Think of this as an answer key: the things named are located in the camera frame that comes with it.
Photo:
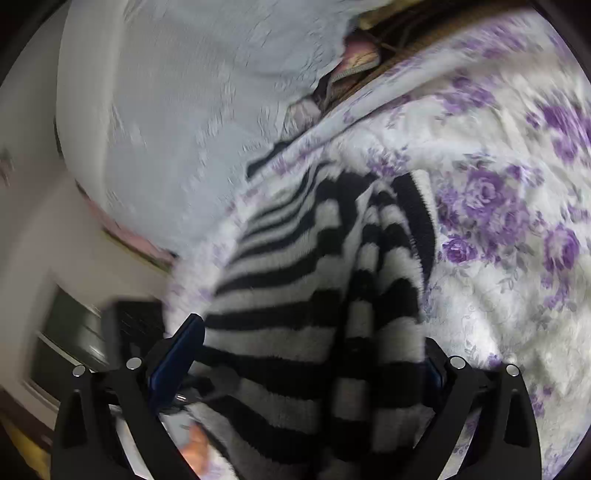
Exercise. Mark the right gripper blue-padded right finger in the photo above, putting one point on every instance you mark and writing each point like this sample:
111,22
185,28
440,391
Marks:
449,398

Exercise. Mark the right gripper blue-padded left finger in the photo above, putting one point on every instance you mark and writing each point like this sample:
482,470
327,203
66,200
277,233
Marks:
86,444

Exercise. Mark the black white striped knit sweater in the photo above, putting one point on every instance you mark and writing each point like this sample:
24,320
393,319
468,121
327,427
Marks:
313,341

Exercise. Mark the person's left hand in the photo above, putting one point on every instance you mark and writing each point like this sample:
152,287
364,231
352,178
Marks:
196,452

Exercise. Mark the dark box by window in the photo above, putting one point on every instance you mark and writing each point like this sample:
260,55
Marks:
130,328

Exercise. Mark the dark glass window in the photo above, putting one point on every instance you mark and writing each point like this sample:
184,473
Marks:
68,335

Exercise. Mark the pink folded quilt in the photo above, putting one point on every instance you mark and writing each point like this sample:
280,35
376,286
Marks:
134,244

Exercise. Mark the white lace cover cloth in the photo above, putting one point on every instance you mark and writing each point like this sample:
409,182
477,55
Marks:
161,105

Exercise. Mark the purple floral white bedspread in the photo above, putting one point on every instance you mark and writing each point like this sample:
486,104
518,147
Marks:
498,116

